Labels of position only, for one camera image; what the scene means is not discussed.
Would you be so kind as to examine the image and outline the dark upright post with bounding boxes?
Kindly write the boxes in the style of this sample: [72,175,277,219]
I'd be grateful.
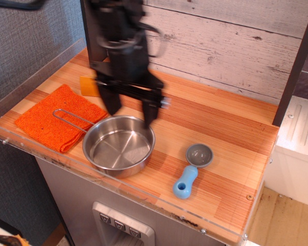
[80,0,107,68]
[272,0,308,127]

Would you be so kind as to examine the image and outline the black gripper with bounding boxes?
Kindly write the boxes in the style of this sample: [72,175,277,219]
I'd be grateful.
[93,33,171,128]

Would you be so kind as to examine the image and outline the orange cloth at bottom left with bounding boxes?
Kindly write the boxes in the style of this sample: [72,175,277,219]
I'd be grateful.
[0,235,29,246]

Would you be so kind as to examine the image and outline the silver dispenser button panel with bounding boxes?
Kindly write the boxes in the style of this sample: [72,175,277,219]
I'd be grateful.
[92,202,156,245]

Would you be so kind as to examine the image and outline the yellow cheese wedge block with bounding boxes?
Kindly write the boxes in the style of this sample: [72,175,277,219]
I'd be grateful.
[80,76,100,97]

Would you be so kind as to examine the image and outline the dark left upright post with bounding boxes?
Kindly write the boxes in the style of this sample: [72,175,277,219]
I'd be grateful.
[80,0,107,68]

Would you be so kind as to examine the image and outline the dark right upright post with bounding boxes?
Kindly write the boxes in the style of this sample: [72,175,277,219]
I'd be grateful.
[272,0,308,127]

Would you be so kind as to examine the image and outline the blue spoon with grey bowl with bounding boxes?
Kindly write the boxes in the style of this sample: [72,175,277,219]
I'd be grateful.
[172,143,214,199]

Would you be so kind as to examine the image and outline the steel pan with wire handle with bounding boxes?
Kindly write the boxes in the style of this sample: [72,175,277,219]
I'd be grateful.
[52,109,156,178]

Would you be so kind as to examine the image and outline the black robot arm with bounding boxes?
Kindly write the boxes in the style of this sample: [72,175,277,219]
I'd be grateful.
[89,1,166,128]

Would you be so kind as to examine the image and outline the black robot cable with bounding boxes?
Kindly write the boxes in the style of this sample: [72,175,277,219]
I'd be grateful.
[0,0,167,58]

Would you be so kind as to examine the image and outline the grey toy kitchen cabinet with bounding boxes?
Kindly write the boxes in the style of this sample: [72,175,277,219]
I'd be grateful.
[36,158,222,245]

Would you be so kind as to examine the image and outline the clear acrylic guard rail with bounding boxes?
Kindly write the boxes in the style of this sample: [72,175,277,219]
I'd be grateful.
[0,40,278,245]

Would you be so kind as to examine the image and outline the orange towel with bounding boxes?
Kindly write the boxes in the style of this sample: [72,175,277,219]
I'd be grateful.
[15,85,108,153]

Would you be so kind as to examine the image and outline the white cabinet at right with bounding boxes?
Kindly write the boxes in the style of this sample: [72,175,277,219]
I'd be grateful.
[264,96,308,205]

